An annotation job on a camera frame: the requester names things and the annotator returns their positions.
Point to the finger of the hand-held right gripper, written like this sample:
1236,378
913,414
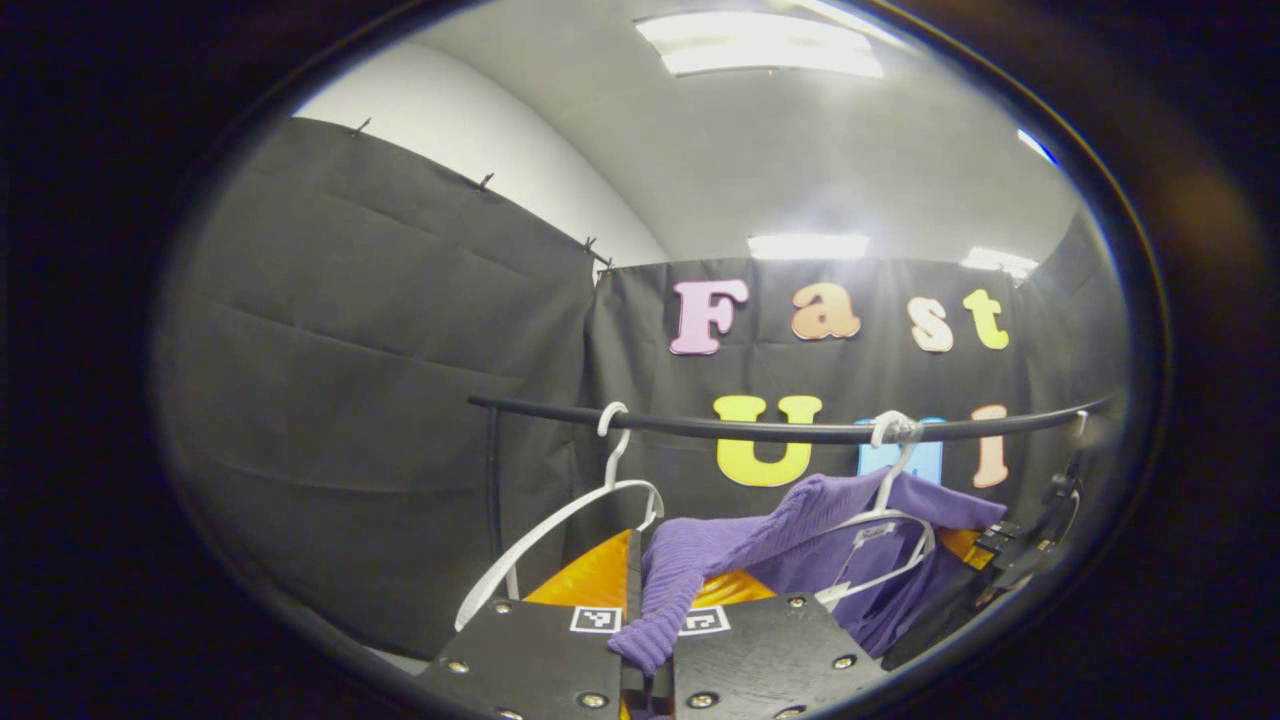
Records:
975,548

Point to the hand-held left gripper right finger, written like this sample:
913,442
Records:
770,650

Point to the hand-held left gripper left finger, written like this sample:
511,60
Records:
634,575

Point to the purple knit garment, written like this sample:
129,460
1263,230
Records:
700,550

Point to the white clothes hanger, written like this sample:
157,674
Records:
893,478
617,458

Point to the black metal clothes rack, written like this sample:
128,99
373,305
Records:
760,431

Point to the ceiling light panel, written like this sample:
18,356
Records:
1037,147
808,247
1000,263
760,45

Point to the black backdrop cloth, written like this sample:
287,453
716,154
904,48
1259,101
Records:
350,400

